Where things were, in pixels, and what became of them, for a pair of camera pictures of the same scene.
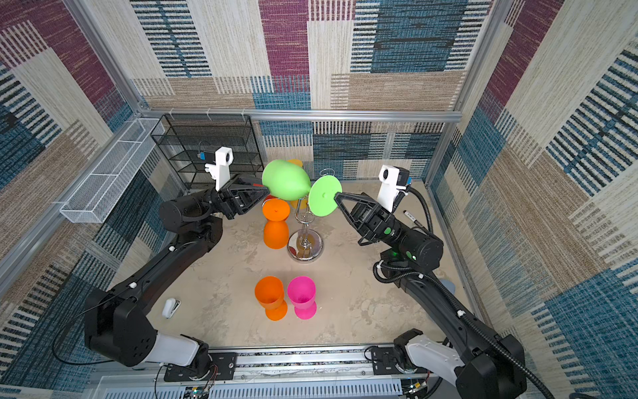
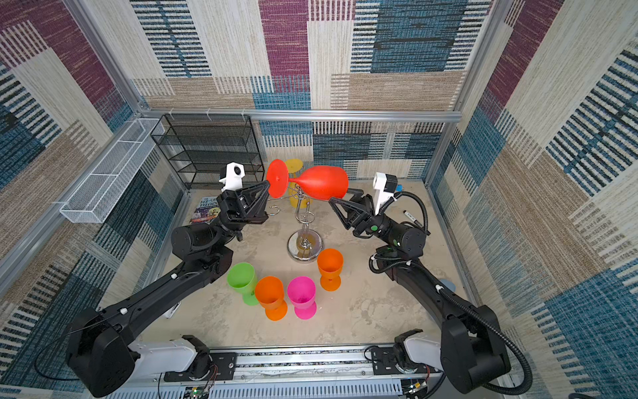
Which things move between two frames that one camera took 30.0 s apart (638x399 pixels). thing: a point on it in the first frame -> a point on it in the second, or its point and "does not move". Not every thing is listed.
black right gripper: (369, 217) does not move
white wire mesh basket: (97, 196) does not move
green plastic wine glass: (287, 181) -> (242, 278)
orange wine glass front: (276, 211) -> (330, 263)
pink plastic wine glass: (301, 292) does not move
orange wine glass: (269, 293) does not move
